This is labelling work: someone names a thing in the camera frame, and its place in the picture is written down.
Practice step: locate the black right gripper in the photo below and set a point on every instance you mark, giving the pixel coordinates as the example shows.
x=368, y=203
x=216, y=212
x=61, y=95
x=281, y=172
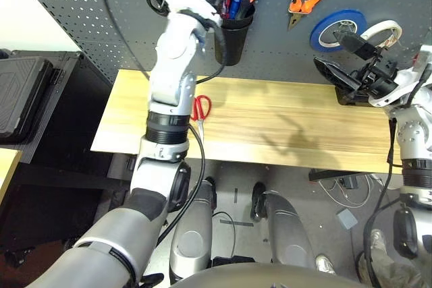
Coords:
x=378, y=79

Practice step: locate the orange black needle nose pliers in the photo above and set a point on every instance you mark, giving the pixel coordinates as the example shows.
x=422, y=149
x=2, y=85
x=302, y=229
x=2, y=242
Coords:
x=305, y=6

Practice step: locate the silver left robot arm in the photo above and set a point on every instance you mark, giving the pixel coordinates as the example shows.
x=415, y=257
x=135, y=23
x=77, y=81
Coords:
x=172, y=65

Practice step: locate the flat black plastic case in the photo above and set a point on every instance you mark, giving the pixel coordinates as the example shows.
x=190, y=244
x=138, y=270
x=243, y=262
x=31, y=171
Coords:
x=344, y=97

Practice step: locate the blue tape roll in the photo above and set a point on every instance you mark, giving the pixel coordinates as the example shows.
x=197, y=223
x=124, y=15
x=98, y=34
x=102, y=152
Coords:
x=315, y=36

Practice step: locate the white tape roll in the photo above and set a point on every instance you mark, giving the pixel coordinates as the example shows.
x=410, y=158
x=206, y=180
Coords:
x=381, y=25

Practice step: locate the black plastic cup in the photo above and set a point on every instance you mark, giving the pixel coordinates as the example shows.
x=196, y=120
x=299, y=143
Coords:
x=233, y=45

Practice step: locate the black power adapter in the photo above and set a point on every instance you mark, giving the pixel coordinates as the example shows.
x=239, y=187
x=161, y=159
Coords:
x=348, y=182

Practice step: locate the grey floor pad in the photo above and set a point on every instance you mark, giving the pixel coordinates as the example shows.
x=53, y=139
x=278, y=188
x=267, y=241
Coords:
x=347, y=219

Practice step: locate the silver robot right leg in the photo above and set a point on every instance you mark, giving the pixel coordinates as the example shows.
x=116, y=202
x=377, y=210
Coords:
x=287, y=234

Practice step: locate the silver robot leg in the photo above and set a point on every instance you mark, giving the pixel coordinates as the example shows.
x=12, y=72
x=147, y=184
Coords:
x=192, y=234
x=287, y=234

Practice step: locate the grey sneaker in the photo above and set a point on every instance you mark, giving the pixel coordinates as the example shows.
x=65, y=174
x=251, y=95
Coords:
x=325, y=264
x=378, y=244

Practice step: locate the long black floor tape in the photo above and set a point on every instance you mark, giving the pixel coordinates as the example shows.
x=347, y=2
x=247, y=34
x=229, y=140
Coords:
x=236, y=223

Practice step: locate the olive trouser leg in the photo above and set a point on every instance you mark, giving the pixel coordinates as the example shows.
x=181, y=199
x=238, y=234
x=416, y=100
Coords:
x=395, y=272

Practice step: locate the large black tool case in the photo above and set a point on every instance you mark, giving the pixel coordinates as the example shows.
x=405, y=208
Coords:
x=23, y=92

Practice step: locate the silver robot left leg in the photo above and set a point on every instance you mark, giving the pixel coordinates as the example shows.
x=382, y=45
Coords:
x=192, y=234

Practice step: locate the light wooden board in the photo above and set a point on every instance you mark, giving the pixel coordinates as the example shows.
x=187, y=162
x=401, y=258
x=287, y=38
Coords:
x=8, y=173

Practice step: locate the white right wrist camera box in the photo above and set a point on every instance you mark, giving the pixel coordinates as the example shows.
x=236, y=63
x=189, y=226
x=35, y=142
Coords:
x=405, y=80

